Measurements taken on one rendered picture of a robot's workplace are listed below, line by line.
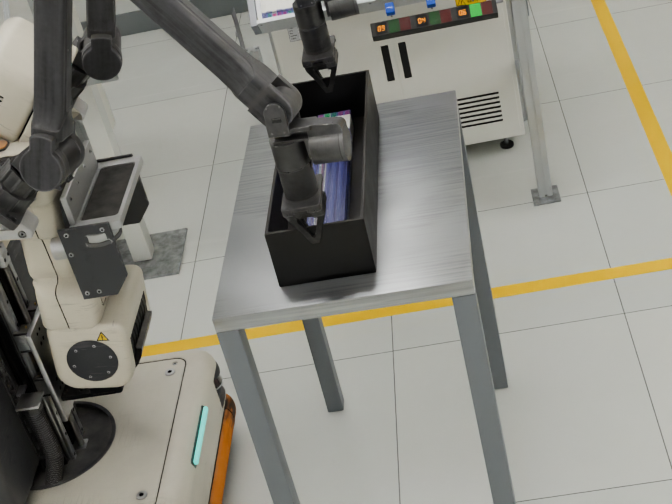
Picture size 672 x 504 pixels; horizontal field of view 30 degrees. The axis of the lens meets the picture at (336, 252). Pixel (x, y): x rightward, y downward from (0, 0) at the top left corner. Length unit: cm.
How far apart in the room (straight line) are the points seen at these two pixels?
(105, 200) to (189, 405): 62
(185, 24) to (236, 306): 50
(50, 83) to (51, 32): 9
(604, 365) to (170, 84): 252
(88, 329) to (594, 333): 133
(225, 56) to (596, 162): 210
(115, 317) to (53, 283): 14
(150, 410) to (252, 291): 75
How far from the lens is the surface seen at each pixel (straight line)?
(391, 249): 221
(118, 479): 274
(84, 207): 243
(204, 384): 293
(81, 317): 251
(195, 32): 200
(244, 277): 224
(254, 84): 198
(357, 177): 242
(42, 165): 214
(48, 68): 211
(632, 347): 317
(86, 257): 240
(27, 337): 261
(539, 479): 286
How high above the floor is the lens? 200
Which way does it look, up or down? 33 degrees down
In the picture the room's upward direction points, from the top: 14 degrees counter-clockwise
